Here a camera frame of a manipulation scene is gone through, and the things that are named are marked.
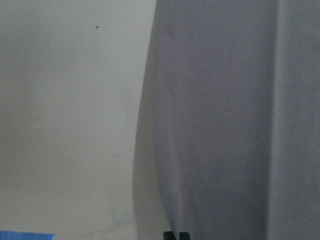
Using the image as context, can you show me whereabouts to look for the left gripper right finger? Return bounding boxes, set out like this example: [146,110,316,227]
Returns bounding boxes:
[179,232,191,240]

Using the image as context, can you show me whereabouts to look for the dark brown t-shirt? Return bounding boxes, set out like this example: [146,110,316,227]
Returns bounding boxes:
[132,0,320,240]

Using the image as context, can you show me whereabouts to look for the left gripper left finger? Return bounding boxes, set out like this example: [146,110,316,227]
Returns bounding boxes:
[163,231,174,240]

